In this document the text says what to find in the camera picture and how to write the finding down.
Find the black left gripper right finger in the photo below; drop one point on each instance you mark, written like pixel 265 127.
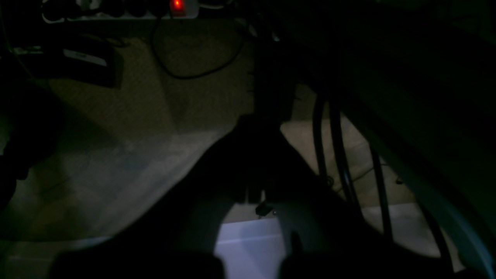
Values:
pixel 328 238

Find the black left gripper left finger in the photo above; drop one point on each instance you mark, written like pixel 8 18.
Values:
pixel 177 235

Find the black power adapter box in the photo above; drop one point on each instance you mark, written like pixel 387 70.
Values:
pixel 76 57

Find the white power strip red switch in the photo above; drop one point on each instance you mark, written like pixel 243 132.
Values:
pixel 58 11

